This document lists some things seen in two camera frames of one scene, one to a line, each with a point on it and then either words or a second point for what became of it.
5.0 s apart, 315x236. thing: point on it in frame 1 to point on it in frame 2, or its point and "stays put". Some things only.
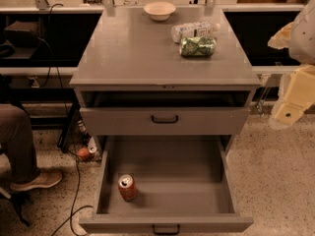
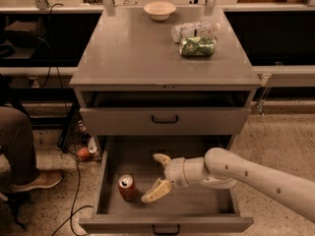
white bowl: (159, 10) stays put
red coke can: (127, 187) stays put
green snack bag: (198, 46) stays put
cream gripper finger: (290, 112) to (158, 190)
